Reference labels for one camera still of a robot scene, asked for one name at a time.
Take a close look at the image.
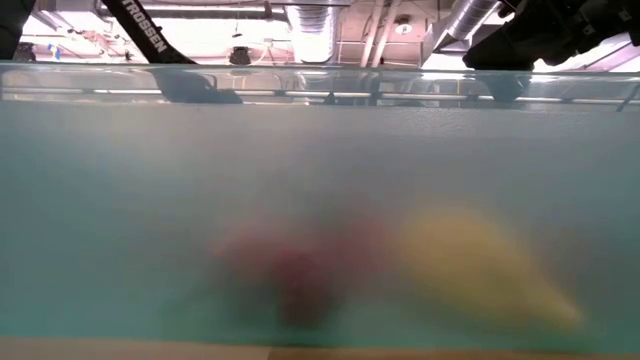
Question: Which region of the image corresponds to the smooth silver ceiling duct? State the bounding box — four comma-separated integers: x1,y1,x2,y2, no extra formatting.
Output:
432,0,501,54

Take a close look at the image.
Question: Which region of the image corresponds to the grey ceiling conduit pipe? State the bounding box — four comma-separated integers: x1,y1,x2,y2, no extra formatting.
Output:
164,4,289,20

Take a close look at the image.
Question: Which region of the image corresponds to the black background device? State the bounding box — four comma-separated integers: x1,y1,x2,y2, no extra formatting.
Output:
8,41,37,63

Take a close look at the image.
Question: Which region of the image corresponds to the green translucent plastic container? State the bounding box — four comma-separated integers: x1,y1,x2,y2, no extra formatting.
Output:
0,60,640,351

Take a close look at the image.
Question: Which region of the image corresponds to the ribbed silver ceiling duct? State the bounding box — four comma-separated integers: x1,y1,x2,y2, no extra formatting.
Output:
284,3,342,65

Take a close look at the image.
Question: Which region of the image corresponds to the dark red toy cherry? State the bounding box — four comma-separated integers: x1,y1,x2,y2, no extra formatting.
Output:
269,247,339,331

